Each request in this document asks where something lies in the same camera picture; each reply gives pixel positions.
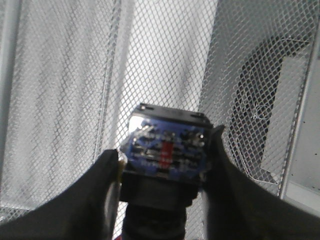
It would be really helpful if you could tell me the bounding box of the red emergency stop push button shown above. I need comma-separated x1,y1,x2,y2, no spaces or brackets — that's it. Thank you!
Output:
120,103,213,240

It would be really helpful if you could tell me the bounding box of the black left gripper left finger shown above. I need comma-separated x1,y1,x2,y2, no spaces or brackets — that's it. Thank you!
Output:
0,149,119,240

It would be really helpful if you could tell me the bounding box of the silver mesh tray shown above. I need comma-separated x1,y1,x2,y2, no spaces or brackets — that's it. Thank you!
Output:
0,0,320,240

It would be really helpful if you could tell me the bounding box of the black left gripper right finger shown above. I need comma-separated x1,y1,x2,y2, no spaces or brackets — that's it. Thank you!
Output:
203,125,320,240

